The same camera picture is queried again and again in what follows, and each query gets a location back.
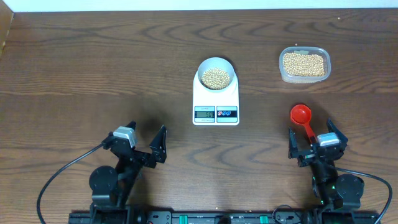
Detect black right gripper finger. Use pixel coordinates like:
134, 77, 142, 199
288, 127, 299, 159
326, 119, 348, 144

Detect red plastic measuring scoop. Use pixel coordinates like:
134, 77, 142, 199
289, 104, 317, 144

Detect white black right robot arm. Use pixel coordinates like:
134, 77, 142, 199
288, 119, 364, 211

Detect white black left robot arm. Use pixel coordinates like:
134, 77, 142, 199
89, 121, 167, 210

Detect white digital kitchen scale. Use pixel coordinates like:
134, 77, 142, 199
192, 73, 239, 126

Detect soybeans in grey bowl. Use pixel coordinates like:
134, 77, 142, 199
201, 68, 230, 90

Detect grey plastic bowl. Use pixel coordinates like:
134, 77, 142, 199
196, 57, 237, 91

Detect clear container of soybeans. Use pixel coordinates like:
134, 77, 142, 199
279, 46, 331, 84

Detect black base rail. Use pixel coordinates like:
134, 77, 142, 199
68, 210, 378, 224

